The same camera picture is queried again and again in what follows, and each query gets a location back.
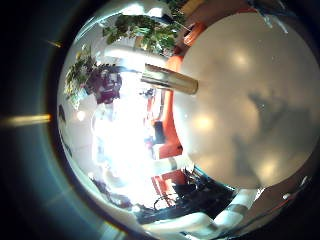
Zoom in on orange sofa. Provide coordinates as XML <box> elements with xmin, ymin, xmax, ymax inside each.
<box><xmin>146</xmin><ymin>54</ymin><xmax>188</xmax><ymax>198</ymax></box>

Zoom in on potted plant in orange pot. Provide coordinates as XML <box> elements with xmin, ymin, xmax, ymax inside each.
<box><xmin>102</xmin><ymin>13</ymin><xmax>208</xmax><ymax>56</ymax></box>

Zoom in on black equipment under table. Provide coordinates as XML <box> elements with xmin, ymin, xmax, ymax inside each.
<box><xmin>136</xmin><ymin>174</ymin><xmax>236</xmax><ymax>225</ymax></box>

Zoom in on black cushion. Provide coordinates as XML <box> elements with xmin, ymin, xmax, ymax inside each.
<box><xmin>153</xmin><ymin>120</ymin><xmax>166</xmax><ymax>144</ymax></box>

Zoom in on flower bouquet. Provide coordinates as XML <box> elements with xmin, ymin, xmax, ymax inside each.
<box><xmin>64</xmin><ymin>44</ymin><xmax>101</xmax><ymax>108</ymax></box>

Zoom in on gold cylindrical vase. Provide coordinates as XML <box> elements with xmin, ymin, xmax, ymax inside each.
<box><xmin>141</xmin><ymin>63</ymin><xmax>200</xmax><ymax>96</ymax></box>

